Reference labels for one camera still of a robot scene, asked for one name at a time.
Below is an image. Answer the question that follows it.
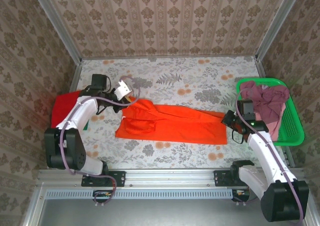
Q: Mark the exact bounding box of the orange t-shirt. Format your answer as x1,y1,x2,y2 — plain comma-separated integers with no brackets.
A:
114,97,228,145

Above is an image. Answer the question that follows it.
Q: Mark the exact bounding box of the red folded t-shirt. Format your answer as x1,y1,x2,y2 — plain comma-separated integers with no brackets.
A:
51,90,83,128

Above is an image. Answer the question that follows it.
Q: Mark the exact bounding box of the mauve crumpled t-shirt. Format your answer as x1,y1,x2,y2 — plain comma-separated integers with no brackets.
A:
239,82,291,140

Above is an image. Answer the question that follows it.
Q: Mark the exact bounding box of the green plastic basket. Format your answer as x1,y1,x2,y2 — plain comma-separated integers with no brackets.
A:
236,77,306,146

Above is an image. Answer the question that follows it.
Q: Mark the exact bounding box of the grey metal front shelf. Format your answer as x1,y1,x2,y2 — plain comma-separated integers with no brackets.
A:
22,185,320,226

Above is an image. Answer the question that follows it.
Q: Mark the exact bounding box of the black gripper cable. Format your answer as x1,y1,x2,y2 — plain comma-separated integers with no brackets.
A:
231,128,245,144
96,103,108,116

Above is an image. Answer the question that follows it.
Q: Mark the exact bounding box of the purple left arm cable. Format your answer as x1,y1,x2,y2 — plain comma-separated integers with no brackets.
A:
59,76,142,207

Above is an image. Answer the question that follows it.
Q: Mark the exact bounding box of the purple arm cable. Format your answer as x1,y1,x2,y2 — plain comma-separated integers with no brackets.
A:
59,76,142,207
235,87,306,226

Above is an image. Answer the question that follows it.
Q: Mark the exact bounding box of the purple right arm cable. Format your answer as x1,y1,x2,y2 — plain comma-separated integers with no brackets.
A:
235,87,306,226

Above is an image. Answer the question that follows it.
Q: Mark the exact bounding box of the aluminium frame post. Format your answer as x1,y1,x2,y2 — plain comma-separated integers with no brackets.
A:
28,0,82,64
256,0,305,61

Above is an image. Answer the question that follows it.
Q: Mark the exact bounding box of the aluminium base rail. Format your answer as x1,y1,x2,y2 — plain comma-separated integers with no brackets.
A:
37,169,305,188

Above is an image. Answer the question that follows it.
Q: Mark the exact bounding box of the grey slotted cable duct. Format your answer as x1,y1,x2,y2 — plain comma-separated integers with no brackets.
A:
44,188,235,199

